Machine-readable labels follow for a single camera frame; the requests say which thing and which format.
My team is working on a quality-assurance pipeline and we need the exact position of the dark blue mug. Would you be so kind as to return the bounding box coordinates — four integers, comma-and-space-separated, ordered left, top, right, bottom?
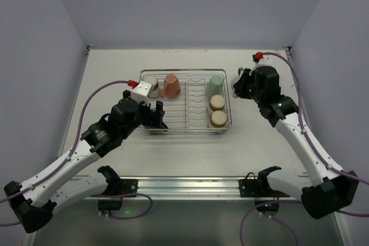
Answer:
145, 109, 168, 129

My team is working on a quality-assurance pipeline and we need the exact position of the dark teal grey mug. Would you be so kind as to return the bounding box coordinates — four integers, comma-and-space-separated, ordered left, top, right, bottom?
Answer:
238, 67, 244, 77

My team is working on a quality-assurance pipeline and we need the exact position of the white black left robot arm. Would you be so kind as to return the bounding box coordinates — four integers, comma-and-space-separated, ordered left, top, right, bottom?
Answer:
4, 90, 165, 233

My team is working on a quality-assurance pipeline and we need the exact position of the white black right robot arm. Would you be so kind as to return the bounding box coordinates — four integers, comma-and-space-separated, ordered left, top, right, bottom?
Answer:
232, 66, 359, 219

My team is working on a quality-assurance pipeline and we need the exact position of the cream brown cup back left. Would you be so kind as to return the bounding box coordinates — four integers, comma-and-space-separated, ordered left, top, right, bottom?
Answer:
143, 75, 161, 99

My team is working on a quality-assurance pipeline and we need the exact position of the cream brown cup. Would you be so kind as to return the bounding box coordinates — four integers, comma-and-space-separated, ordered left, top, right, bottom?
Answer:
209, 111, 228, 128
208, 94, 225, 114
143, 75, 161, 99

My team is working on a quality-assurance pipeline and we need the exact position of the pink dotted mug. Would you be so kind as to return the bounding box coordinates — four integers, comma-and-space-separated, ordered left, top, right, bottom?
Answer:
160, 73, 181, 99

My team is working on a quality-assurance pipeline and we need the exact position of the mint green cup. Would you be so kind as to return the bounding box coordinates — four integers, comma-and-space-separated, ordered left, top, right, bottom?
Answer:
205, 75, 224, 99

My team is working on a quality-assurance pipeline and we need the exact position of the cream brown cup middle right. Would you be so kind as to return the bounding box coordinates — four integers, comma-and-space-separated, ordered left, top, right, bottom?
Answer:
208, 94, 225, 114

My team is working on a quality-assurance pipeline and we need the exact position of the cream brown cup front right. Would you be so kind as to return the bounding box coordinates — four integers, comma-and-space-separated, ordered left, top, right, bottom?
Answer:
209, 111, 228, 128

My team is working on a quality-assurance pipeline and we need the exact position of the left controller box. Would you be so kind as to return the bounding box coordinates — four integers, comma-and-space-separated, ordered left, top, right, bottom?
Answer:
97, 200, 123, 213

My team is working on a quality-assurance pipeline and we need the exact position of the controller box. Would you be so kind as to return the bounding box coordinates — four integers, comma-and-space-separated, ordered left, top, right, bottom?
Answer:
97, 200, 123, 213
254, 200, 280, 216

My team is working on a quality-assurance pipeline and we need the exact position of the right controller box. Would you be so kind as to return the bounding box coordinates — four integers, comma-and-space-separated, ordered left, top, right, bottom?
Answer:
254, 200, 280, 216

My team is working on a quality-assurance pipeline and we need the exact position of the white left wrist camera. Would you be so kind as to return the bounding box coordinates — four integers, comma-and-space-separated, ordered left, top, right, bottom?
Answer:
130, 81, 152, 106

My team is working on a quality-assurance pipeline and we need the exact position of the chrome wire dish rack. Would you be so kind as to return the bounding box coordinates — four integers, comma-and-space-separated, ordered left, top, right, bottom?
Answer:
138, 69, 232, 135

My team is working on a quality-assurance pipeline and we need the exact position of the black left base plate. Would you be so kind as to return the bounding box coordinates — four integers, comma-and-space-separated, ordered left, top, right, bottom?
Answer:
104, 179, 138, 196

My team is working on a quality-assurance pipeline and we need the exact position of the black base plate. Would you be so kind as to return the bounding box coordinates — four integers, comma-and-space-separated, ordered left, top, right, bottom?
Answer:
238, 172, 289, 198
104, 179, 138, 196

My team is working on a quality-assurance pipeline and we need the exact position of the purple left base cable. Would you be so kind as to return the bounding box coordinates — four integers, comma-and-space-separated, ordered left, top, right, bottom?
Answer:
99, 192, 153, 220

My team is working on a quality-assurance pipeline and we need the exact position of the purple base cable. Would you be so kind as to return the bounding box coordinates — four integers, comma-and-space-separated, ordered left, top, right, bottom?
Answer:
99, 192, 153, 220
239, 199, 300, 246

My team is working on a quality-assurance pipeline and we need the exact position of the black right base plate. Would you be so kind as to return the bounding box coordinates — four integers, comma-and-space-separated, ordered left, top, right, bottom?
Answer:
238, 172, 289, 198

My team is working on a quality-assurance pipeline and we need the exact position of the aluminium mounting rail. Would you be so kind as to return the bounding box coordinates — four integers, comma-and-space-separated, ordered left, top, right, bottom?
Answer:
69, 175, 306, 200

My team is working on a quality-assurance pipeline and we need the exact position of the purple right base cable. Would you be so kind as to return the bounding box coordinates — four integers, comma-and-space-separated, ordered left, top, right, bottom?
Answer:
239, 199, 300, 246

